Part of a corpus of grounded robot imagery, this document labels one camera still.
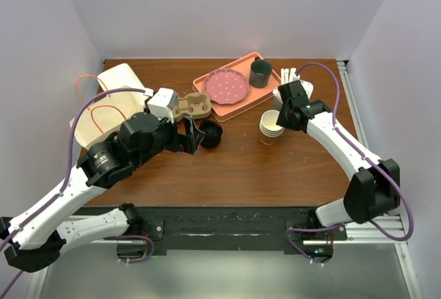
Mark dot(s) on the aluminium frame rail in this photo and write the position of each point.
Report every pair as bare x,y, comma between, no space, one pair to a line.
370,193

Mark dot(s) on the white takeout box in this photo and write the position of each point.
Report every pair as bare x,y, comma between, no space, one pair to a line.
119,76

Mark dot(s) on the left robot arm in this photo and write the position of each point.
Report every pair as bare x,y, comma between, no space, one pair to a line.
38,237

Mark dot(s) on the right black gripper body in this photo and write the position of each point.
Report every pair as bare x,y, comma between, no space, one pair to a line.
284,120

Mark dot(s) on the paper bag with orange handles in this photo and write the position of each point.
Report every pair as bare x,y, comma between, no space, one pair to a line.
106,115

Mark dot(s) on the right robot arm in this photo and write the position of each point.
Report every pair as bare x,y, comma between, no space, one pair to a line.
324,128

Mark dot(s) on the stack of paper cups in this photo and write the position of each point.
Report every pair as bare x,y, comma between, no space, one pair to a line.
270,131

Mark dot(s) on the pink dotted plate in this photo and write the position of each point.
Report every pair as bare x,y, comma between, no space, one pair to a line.
226,86

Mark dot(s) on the cardboard cup carrier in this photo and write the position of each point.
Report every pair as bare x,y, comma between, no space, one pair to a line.
196,104

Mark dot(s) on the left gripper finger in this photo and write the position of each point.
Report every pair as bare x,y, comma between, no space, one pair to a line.
190,126
189,143

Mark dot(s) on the grey stirrer holder cup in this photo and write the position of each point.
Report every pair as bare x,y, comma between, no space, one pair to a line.
277,100

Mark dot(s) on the white wrapped stirrer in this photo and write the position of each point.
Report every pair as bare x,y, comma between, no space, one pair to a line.
284,74
292,75

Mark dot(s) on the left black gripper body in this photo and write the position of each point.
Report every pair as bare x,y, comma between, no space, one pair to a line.
167,138

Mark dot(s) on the dark grey mug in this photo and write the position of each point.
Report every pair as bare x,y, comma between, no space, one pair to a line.
260,71

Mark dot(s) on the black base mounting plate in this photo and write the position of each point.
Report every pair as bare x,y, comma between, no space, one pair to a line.
233,228

